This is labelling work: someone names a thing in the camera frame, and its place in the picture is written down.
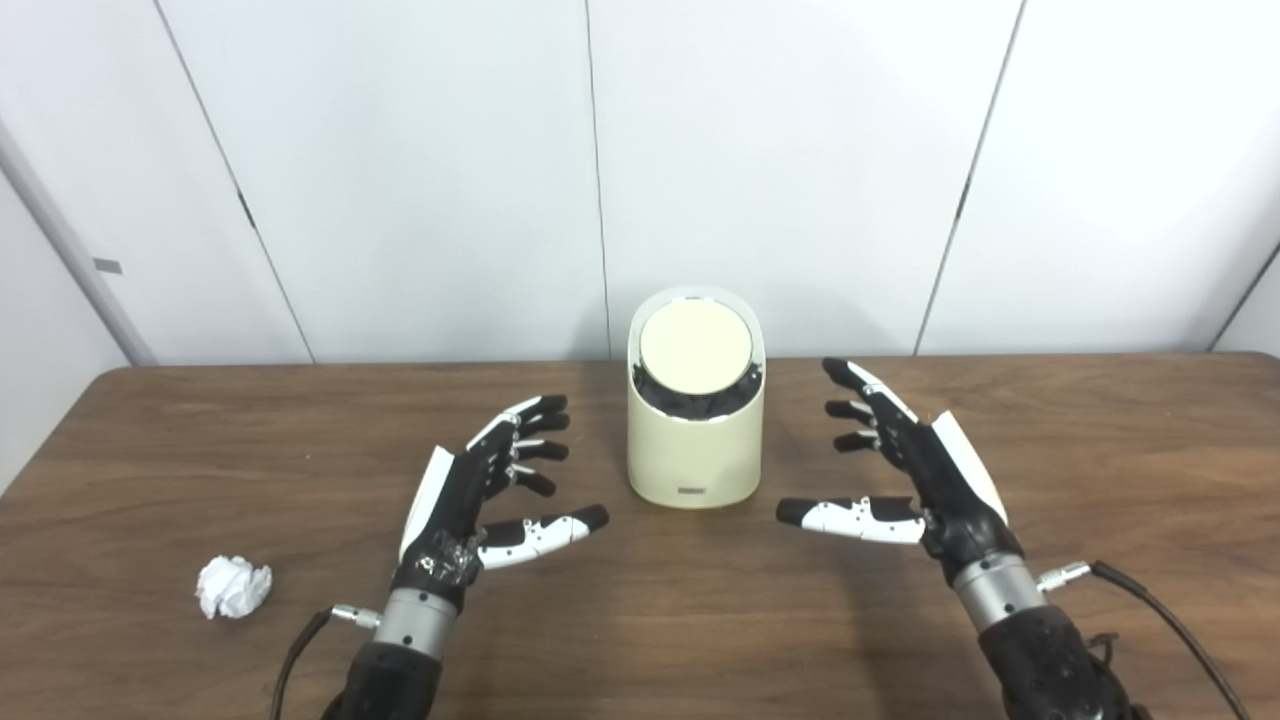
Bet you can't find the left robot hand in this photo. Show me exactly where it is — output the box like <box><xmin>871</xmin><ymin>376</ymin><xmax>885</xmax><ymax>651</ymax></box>
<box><xmin>390</xmin><ymin>393</ymin><xmax>610</xmax><ymax>613</ymax></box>

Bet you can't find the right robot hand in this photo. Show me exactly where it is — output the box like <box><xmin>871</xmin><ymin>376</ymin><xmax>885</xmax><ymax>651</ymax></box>
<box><xmin>777</xmin><ymin>357</ymin><xmax>1024</xmax><ymax>587</ymax></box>

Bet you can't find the white paper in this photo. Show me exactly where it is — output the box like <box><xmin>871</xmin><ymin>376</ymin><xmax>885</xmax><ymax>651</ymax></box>
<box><xmin>195</xmin><ymin>556</ymin><xmax>273</xmax><ymax>620</ymax></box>

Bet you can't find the cream-colored bin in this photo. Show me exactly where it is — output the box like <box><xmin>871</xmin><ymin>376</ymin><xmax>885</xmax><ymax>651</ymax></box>
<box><xmin>626</xmin><ymin>286</ymin><xmax>768</xmax><ymax>510</ymax></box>

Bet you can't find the cream round bin lid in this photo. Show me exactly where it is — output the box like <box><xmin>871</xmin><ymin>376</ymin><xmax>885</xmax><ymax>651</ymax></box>
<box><xmin>640</xmin><ymin>297</ymin><xmax>754</xmax><ymax>395</ymax></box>

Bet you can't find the black bin liner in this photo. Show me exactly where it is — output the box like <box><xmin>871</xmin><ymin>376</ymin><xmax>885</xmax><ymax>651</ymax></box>
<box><xmin>632</xmin><ymin>362</ymin><xmax>763</xmax><ymax>424</ymax></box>

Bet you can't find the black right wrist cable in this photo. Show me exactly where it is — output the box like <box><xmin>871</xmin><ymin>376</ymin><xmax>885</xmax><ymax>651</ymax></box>
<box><xmin>1037</xmin><ymin>562</ymin><xmax>1251</xmax><ymax>720</ymax></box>

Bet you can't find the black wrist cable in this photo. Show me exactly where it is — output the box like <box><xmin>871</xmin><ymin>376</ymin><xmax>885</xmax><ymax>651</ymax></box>
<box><xmin>1037</xmin><ymin>562</ymin><xmax>1251</xmax><ymax>720</ymax></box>
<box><xmin>268</xmin><ymin>604</ymin><xmax>383</xmax><ymax>720</ymax></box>

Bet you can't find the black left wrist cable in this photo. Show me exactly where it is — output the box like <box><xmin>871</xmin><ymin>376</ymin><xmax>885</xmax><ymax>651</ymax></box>
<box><xmin>268</xmin><ymin>604</ymin><xmax>383</xmax><ymax>720</ymax></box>

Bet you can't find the grey wall post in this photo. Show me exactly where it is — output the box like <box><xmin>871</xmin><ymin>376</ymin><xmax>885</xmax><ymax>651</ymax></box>
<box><xmin>0</xmin><ymin>120</ymin><xmax>159</xmax><ymax>366</ymax></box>

